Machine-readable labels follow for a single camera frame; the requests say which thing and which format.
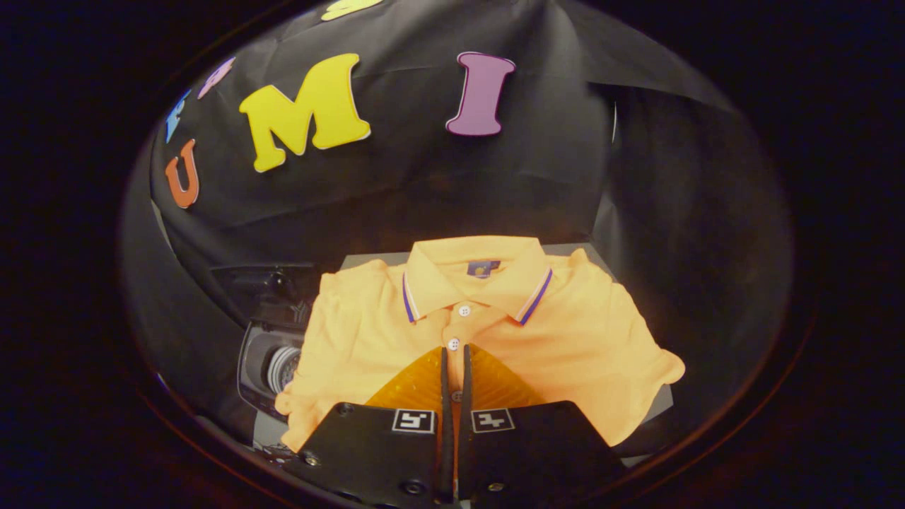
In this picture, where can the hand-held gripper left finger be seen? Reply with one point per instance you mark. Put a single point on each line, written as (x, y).
(382, 459)

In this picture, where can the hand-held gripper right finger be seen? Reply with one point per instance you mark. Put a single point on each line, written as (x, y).
(537, 452)

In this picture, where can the orange polo shirt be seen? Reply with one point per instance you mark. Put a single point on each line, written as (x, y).
(587, 346)

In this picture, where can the dark transparent washing machine lid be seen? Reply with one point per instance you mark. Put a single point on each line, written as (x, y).
(261, 290)

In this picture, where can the beige cabinet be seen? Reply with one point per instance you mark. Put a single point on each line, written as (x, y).
(368, 258)

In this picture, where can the black backdrop cloth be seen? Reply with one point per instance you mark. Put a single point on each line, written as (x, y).
(396, 177)

